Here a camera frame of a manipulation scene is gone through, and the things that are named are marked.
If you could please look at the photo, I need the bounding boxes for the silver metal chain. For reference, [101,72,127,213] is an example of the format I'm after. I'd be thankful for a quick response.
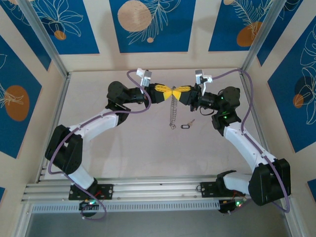
[168,85,179,131]

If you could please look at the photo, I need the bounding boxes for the black key tag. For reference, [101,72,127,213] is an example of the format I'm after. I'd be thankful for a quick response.
[181,118,196,130]

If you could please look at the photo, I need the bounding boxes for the small black controller board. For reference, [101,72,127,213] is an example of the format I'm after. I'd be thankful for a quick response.
[79,199,99,211]
[218,198,247,215]

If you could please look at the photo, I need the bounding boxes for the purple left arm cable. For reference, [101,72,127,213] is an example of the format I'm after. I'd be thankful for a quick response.
[48,70,152,222]

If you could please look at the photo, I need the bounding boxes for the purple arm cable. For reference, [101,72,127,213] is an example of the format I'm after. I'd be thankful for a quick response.
[48,70,152,222]
[212,69,291,213]

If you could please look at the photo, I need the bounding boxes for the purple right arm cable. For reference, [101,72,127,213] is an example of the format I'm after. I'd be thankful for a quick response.
[212,69,291,213]

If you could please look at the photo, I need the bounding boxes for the white right camera bracket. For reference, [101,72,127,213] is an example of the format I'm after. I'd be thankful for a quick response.
[201,76,213,96]

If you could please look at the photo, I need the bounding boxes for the thin black cable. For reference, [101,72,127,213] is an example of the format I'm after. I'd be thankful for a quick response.
[198,106,216,116]

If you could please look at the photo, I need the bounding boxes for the aluminium side rail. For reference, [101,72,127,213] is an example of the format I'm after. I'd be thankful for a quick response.
[36,73,72,185]
[238,69,278,178]

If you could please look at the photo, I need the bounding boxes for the aluminium frame post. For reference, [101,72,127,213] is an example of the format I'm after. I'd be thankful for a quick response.
[240,0,288,75]
[18,0,71,79]

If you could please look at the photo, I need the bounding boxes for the wide aluminium base rail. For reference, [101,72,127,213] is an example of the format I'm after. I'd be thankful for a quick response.
[21,174,296,203]

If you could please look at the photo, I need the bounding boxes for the slotted grey cable duct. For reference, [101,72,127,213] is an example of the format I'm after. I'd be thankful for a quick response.
[31,199,221,213]

